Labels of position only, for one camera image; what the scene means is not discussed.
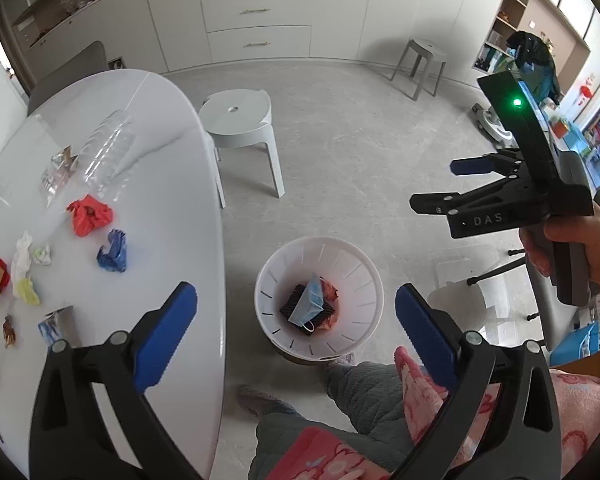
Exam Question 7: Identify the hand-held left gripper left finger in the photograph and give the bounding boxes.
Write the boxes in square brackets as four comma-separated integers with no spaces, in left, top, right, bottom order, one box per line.
[28,281,203,480]

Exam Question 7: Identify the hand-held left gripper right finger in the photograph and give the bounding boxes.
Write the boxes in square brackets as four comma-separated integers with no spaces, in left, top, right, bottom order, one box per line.
[390,283,563,480]

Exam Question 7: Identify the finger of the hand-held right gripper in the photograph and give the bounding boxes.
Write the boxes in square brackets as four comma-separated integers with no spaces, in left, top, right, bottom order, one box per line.
[450,148,526,178]
[410,176,533,240]

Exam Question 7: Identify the white slotted waste bin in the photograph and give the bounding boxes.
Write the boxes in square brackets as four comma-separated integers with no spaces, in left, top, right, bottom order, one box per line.
[254,236,385,365]

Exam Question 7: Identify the clear plastic bottle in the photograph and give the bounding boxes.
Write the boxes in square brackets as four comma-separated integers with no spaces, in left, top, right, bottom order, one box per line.
[77,109,134,197]

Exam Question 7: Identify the person's right hand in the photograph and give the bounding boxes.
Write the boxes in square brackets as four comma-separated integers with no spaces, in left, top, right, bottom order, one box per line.
[519,206,600,292]

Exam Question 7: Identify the white floor toy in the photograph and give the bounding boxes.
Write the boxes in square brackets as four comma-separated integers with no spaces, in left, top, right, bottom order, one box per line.
[471,102,519,147]

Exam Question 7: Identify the colourful toy shelf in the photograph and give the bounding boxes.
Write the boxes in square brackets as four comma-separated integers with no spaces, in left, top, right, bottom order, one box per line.
[545,72,600,181]

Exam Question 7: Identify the dark hanging jacket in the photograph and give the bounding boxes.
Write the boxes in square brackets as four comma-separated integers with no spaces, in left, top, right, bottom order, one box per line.
[509,31,564,107]

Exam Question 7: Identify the grey office chair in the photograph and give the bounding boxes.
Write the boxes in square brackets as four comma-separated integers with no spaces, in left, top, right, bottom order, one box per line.
[427,247,597,356]

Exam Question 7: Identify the person's grey quilted trousers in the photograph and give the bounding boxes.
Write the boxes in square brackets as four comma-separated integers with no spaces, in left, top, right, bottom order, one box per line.
[249,360,433,480]

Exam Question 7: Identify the blue crumpled paper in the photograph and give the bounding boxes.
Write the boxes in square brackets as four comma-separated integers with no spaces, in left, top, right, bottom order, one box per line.
[96,229,129,273]

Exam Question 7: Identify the orange crumpled wrapper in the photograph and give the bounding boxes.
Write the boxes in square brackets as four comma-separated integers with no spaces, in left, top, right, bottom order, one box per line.
[319,276,342,332]

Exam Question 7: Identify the blue and white packet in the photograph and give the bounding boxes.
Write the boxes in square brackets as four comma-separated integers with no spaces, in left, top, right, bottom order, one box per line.
[37,306,76,349]

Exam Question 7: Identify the blue face mask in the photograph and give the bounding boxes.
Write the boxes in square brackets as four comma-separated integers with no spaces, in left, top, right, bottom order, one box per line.
[287,274,327,334]

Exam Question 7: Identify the grey slipper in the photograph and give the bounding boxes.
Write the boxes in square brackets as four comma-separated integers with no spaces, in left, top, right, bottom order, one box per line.
[237,384,297,419]

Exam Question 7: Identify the tall open bookshelf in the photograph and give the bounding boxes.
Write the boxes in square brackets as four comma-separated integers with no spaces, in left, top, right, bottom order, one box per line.
[472,0,593,92]

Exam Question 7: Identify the grey stool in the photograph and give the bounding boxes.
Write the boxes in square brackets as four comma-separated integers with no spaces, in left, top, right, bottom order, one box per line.
[391,38,447,101]

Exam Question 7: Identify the black ribbed box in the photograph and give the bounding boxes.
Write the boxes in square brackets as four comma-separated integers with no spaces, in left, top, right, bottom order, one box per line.
[279,284,334,333]

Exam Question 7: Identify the red crumpled paper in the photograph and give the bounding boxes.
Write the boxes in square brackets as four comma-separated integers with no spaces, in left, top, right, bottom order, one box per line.
[66,195,116,237]

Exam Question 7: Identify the yellow crumpled paper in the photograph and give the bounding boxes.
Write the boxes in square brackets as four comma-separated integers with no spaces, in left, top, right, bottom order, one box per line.
[14,277,41,307]

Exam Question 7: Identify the brown candy wrapper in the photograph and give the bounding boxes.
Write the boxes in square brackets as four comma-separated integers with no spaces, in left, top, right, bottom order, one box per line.
[2,315,19,349]

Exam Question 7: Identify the blue plastic box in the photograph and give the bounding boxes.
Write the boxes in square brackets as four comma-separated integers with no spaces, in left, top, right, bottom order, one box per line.
[549,322,600,367]

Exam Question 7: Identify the white crumpled tissue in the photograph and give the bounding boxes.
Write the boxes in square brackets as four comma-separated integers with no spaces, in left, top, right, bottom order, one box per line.
[11,231,35,291]

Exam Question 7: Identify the silver foil wrapper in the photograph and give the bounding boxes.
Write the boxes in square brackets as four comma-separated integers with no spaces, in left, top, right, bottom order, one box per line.
[40,146,80,206]

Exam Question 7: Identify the white round stool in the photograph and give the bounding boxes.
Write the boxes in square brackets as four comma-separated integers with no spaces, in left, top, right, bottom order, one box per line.
[198,89,286,209]

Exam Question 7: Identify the white drawer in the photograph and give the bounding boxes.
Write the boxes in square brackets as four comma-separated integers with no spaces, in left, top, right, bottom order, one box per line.
[200,0,315,34]
[206,26,312,62]

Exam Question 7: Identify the grey dining chair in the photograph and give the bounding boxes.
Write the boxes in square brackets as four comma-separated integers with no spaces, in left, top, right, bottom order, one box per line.
[27,41,109,116]

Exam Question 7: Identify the white cabinet wall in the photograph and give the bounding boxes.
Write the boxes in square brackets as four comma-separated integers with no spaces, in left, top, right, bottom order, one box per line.
[87,0,481,86]

